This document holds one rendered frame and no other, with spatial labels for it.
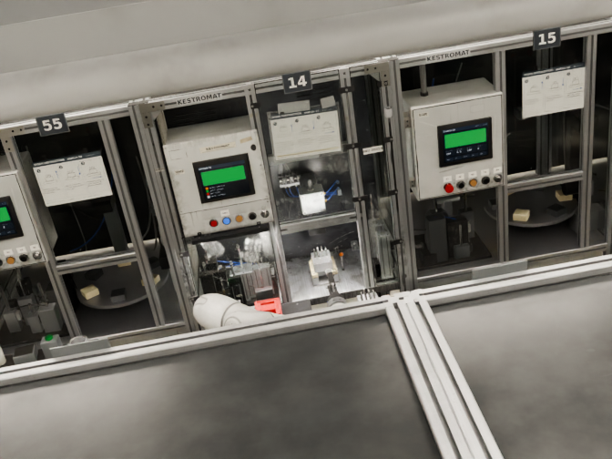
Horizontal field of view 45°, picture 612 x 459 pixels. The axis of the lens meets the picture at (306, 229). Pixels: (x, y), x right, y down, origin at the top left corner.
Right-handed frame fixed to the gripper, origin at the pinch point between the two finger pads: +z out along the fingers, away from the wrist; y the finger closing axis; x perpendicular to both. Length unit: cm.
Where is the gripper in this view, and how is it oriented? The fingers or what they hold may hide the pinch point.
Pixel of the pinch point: (330, 280)
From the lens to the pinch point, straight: 344.3
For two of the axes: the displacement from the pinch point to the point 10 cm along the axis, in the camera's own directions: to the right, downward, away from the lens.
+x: -9.8, 1.8, -0.4
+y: -1.4, -8.8, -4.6
